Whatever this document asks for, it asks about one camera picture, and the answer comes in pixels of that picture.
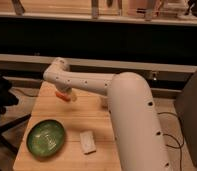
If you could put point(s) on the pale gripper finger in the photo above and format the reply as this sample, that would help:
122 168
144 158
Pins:
73 96

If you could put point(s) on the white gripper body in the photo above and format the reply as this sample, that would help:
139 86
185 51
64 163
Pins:
66 91

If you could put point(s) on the orange pepper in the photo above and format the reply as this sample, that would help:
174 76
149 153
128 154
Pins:
62 96

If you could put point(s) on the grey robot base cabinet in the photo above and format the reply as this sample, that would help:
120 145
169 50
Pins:
186 108

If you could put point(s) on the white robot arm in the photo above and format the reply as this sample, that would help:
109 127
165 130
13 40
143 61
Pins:
137 130

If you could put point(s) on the white sponge block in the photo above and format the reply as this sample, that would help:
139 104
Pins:
87 142

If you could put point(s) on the green glass bowl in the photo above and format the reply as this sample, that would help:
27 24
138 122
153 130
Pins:
46 138

